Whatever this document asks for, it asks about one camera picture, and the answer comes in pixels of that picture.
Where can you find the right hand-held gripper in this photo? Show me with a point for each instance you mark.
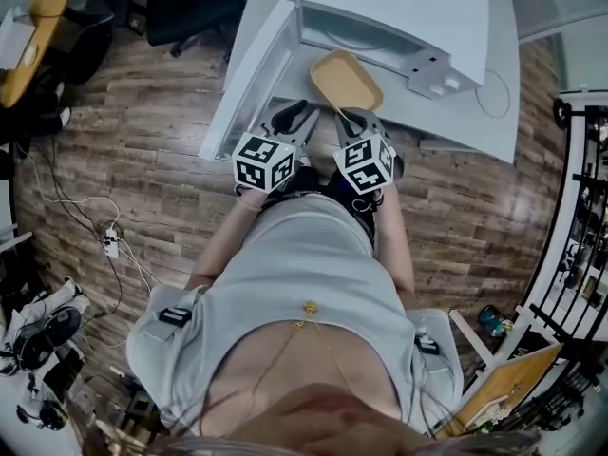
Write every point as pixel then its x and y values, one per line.
pixel 363 166

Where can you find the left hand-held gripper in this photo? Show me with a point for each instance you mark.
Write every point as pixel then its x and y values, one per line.
pixel 263 159

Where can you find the beige oval tray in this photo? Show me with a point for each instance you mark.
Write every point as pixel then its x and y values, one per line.
pixel 344 81

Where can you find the person's left forearm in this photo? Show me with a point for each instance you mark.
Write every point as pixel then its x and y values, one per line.
pixel 223 240

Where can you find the person's right forearm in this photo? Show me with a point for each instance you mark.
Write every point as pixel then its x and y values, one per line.
pixel 396 245

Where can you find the person's black patterned trousers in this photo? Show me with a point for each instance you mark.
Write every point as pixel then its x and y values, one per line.
pixel 361 212

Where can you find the person's grey shirt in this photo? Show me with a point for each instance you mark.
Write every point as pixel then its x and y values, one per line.
pixel 304 264

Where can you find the black office chair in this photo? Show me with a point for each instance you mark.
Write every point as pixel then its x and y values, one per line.
pixel 90 41
pixel 195 7

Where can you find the black caster wheel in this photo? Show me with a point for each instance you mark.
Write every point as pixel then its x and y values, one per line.
pixel 562 110

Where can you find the white power strip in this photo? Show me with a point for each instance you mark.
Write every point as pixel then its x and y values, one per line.
pixel 112 244

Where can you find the black metal railing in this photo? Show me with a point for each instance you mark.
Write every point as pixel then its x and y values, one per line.
pixel 584 110

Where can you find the colourful blue green bag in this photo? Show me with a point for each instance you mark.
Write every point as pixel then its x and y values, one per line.
pixel 491 321

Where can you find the person's bare chest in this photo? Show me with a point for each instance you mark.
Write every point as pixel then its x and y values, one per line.
pixel 304 364

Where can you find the small round white dish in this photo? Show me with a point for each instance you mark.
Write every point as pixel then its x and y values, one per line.
pixel 28 56

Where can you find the round wooden table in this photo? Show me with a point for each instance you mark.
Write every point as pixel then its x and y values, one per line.
pixel 47 3

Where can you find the person's face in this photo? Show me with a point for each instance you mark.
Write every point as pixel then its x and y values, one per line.
pixel 342 421

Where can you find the wooden board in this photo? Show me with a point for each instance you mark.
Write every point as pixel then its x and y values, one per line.
pixel 508 383

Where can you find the black chair base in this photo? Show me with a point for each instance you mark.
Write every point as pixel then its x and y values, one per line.
pixel 24 278

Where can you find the black standing fan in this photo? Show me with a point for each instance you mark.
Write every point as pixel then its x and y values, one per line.
pixel 52 330

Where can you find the small black stool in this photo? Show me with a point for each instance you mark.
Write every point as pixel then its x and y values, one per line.
pixel 140 404

